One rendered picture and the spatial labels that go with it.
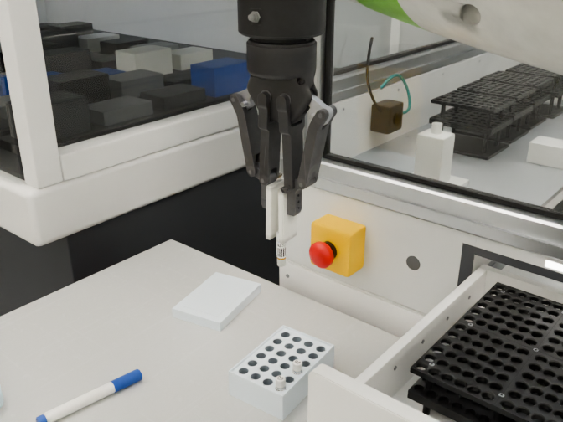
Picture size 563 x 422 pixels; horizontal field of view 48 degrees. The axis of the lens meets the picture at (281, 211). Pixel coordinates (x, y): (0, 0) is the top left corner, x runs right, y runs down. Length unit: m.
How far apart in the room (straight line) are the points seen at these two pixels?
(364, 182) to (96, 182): 0.52
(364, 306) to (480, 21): 0.77
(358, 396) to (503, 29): 0.40
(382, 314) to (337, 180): 0.22
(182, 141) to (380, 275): 0.55
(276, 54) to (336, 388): 0.33
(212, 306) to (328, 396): 0.41
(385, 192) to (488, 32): 0.65
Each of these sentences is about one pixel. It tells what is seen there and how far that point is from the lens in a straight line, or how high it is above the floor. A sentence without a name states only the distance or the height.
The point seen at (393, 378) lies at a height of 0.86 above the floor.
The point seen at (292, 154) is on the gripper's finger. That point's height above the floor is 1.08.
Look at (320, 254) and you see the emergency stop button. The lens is 0.91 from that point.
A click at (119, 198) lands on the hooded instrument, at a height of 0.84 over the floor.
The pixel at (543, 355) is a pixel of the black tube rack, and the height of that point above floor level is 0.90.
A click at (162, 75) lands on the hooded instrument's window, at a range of 1.28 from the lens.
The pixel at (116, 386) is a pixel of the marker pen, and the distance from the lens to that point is 0.87.
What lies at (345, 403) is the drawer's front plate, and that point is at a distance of 0.61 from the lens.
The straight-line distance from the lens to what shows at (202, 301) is 1.00.
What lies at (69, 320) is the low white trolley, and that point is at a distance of 1.03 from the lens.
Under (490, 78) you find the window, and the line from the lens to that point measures 0.81.
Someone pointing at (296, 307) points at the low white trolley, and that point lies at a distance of 1.01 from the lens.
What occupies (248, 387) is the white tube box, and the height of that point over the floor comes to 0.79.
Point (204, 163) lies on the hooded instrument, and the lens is 1.37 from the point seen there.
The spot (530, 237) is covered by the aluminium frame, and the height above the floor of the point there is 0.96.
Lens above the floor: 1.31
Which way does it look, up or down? 24 degrees down
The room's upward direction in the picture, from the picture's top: straight up
